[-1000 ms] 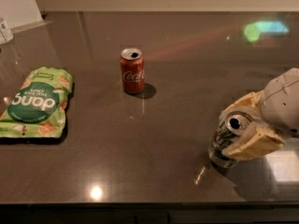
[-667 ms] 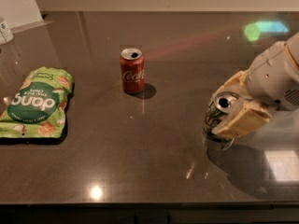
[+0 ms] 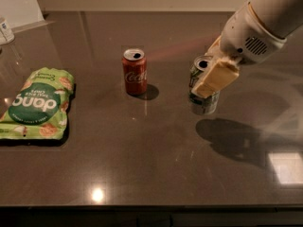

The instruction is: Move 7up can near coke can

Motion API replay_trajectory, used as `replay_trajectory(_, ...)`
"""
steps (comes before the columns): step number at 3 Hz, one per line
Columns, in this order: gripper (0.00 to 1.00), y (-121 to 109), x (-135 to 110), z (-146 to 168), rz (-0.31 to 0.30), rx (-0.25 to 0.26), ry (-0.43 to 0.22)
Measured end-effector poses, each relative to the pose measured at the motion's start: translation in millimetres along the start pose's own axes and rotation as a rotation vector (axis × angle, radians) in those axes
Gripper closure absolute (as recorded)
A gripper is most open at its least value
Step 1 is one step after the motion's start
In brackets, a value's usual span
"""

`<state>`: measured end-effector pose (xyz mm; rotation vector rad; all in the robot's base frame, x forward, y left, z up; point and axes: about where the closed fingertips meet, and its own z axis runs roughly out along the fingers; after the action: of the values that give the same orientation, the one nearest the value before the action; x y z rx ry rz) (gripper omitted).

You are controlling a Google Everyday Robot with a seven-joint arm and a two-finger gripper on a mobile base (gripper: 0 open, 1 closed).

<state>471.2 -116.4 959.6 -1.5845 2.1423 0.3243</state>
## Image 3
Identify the white bottle at left edge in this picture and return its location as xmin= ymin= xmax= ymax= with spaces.
xmin=0 ymin=17 xmax=15 ymax=44

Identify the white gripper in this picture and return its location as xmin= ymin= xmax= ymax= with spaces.
xmin=191 ymin=3 xmax=287 ymax=98

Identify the silver green 7up can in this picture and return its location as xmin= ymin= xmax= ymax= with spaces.
xmin=188 ymin=56 xmax=220 ymax=115

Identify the green dang chips bag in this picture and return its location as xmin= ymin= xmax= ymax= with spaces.
xmin=0 ymin=67 xmax=74 ymax=140

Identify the red coke can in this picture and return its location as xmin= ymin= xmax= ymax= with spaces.
xmin=122 ymin=48 xmax=147 ymax=96

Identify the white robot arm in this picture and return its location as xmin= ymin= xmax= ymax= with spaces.
xmin=191 ymin=0 xmax=303 ymax=98

